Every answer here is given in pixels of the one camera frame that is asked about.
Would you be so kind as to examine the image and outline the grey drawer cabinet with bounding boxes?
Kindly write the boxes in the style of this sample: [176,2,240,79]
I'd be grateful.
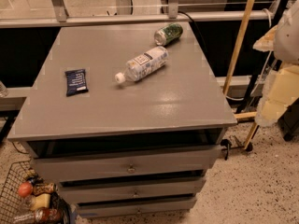
[8,24,235,209]

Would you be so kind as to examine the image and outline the clear plastic water bottle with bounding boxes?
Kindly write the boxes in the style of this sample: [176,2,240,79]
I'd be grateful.
[115,46,168,84]

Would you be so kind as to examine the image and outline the green soda can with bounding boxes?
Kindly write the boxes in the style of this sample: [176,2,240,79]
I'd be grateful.
[154,23,183,46]

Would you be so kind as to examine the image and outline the dark blue snack bar wrapper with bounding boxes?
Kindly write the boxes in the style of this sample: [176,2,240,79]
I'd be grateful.
[64,69,89,96]

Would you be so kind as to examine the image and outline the bottom grey drawer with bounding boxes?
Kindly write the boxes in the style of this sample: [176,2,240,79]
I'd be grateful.
[77,196,196,218]

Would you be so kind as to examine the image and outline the grey drawer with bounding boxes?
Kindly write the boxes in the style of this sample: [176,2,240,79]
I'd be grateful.
[59,176,206,204]
[32,145,221,182]
[77,196,196,218]

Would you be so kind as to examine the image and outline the top grey drawer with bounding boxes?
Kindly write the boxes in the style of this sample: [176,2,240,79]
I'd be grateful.
[32,145,221,182]

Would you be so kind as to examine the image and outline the middle grey drawer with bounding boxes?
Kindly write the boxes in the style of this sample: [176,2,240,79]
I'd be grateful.
[59,176,206,204]

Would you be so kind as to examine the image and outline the patterned can in basket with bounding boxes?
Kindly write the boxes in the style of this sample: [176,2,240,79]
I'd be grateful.
[33,183,56,196]

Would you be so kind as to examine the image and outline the yellow bottle in basket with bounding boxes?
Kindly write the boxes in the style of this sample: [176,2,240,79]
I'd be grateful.
[30,193,50,211]

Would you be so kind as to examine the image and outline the red tomato in basket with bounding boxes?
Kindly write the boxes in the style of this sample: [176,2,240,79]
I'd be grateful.
[18,182,33,198]

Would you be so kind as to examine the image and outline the red sauce bottle in basket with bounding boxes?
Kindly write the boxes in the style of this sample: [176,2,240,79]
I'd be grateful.
[12,208,63,224]

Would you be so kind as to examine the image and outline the black power cable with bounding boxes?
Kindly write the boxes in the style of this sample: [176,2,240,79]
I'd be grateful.
[178,10,209,53]

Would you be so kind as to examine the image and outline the metal railing frame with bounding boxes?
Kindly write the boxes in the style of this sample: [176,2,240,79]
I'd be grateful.
[0,0,275,28]

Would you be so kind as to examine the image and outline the black wire basket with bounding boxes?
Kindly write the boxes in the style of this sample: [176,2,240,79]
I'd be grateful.
[0,161,71,224]

